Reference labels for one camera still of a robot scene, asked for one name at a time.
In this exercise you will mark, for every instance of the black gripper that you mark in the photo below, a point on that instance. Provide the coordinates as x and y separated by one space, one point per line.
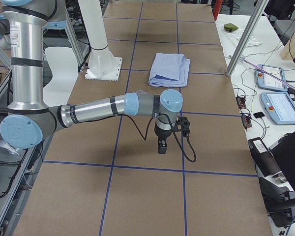
162 134

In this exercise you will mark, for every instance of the light blue striped shirt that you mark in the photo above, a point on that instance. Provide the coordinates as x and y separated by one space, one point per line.
169 70

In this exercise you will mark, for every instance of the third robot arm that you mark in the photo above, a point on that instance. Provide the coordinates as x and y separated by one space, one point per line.
4 32

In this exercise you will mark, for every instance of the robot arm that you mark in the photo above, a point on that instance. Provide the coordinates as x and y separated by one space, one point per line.
43 79

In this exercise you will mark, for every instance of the black device with label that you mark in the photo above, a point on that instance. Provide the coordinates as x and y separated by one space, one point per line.
263 157

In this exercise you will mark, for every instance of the upper teach pendant tablet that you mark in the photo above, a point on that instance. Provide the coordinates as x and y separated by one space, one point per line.
267 82

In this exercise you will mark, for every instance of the teach pendant tablet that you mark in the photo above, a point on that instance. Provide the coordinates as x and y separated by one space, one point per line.
267 82
280 107

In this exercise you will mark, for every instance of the lower teach pendant tablet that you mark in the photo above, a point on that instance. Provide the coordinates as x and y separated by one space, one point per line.
280 107

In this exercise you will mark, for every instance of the black monitor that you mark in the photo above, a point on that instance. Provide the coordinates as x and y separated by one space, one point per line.
284 155

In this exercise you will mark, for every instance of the green fabric pouch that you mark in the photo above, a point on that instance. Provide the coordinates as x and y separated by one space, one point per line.
229 27

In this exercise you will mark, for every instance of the white power strip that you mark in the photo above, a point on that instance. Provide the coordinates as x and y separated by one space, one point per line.
8 147

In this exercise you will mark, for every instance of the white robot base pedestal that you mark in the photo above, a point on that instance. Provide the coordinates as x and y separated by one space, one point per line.
102 64

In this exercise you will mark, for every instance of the aluminium frame post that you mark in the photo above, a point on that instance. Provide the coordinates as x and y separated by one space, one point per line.
253 20

